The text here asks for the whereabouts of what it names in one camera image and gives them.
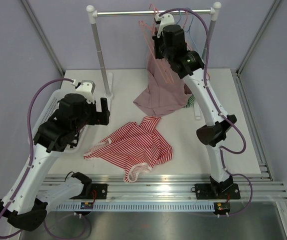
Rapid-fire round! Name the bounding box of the mauve tank top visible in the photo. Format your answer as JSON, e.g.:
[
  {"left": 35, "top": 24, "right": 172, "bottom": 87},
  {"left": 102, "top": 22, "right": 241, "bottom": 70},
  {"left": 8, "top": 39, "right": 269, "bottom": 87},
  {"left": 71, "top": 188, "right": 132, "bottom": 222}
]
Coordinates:
[{"left": 132, "top": 26, "right": 193, "bottom": 118}]

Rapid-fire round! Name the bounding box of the red white striped tank top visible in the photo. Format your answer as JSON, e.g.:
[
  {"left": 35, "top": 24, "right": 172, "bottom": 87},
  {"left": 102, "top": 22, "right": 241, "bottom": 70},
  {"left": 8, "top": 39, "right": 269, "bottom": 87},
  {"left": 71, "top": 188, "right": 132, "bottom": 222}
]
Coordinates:
[{"left": 83, "top": 116, "right": 173, "bottom": 183}]

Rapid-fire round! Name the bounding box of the green white striped tank top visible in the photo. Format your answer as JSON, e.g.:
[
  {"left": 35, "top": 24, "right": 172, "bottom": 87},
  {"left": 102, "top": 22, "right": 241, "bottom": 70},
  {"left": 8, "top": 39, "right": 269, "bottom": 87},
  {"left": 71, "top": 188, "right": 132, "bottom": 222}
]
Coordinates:
[{"left": 183, "top": 94, "right": 196, "bottom": 108}]

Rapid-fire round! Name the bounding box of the black white striped tank top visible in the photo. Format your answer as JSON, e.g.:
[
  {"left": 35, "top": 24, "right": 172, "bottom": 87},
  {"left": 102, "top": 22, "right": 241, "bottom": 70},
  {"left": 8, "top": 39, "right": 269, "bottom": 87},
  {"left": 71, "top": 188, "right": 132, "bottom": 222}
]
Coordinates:
[{"left": 69, "top": 129, "right": 84, "bottom": 150}]

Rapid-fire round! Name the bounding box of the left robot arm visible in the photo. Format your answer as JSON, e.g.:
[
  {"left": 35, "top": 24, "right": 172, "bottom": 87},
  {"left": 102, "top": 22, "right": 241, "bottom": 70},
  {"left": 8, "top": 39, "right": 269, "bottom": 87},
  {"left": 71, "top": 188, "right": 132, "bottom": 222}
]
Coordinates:
[{"left": 0, "top": 93, "right": 110, "bottom": 232}]

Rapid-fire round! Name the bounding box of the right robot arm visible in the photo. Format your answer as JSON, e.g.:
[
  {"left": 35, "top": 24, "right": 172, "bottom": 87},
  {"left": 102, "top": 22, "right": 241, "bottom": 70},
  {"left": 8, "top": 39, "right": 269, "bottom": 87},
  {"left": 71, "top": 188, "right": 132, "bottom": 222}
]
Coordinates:
[{"left": 152, "top": 23, "right": 241, "bottom": 200}]

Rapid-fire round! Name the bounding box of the white metal clothes rack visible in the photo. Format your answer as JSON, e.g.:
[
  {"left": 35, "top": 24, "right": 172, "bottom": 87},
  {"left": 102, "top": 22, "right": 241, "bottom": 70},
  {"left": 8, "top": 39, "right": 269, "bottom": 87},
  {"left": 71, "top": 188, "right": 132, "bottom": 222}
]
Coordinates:
[{"left": 86, "top": 1, "right": 222, "bottom": 109}]

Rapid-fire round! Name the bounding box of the white plastic basket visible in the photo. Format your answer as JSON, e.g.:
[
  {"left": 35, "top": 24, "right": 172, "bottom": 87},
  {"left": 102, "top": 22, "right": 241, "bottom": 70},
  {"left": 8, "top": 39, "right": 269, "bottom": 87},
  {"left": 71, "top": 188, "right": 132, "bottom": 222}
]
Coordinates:
[{"left": 31, "top": 89, "right": 91, "bottom": 153}]

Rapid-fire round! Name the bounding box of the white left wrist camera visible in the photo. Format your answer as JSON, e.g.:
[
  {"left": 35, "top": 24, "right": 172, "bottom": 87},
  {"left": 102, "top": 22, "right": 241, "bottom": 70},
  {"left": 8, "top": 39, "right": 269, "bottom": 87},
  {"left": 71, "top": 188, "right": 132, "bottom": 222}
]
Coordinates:
[{"left": 72, "top": 79, "right": 96, "bottom": 103}]

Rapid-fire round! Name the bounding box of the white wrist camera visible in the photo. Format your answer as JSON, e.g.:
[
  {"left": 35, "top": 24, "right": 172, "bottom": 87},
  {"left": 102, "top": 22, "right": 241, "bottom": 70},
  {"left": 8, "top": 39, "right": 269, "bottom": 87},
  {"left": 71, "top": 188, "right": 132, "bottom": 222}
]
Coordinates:
[
  {"left": 72, "top": 79, "right": 96, "bottom": 103},
  {"left": 154, "top": 13, "right": 175, "bottom": 38}
]

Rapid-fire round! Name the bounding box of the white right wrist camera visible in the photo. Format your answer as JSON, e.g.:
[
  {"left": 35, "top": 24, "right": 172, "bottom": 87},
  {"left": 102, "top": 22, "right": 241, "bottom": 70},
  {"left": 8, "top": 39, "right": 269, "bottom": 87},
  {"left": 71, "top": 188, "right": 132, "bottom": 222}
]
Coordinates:
[{"left": 154, "top": 13, "right": 175, "bottom": 38}]

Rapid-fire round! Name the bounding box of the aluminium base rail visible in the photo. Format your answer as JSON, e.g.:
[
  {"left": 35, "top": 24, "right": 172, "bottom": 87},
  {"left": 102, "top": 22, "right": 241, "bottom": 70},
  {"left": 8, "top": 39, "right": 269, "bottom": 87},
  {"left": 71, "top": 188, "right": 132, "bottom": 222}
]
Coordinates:
[{"left": 54, "top": 175, "right": 287, "bottom": 212}]

